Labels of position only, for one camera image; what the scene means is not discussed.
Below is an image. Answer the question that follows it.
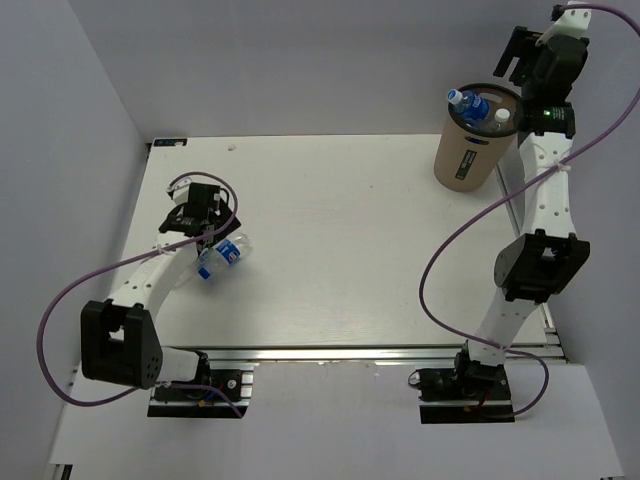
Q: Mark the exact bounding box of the white-cap water bottle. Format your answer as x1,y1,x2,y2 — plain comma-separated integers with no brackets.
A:
489,108,511,133

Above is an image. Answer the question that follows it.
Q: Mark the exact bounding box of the blue-label bottle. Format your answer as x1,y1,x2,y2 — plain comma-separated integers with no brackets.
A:
447,89,490,125

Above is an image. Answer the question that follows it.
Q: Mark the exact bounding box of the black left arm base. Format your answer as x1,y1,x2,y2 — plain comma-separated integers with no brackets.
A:
147,361,255,419

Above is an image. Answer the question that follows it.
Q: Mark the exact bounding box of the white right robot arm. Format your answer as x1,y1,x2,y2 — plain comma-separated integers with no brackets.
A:
451,27,590,399

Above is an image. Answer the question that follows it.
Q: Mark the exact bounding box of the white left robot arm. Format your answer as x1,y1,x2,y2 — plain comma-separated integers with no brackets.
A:
80,179,247,399

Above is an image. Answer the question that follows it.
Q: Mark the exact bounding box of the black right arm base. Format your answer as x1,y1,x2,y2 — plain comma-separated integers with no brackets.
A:
407,352,515,425

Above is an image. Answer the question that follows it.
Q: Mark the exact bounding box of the brown cylindrical paper bin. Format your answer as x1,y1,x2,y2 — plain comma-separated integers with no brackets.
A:
434,83,520,192

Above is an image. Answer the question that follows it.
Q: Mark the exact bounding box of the lying Pepsi-label bottle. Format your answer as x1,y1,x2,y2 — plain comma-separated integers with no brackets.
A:
207,232,253,279

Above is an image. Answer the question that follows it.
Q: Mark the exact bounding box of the lying green-label bottle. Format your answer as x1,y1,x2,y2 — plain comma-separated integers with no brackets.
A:
174,248,219,290

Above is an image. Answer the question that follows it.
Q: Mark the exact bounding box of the small blue table label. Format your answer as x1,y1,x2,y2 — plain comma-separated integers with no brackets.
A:
152,138,188,148

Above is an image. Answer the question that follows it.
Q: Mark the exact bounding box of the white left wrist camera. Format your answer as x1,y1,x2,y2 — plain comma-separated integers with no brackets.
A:
167,177,192,205

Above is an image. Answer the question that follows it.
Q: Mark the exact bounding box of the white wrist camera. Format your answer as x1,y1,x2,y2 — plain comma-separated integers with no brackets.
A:
536,1,592,46
167,177,192,205

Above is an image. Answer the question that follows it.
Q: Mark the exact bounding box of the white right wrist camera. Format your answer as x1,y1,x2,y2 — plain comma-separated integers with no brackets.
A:
536,1,592,46

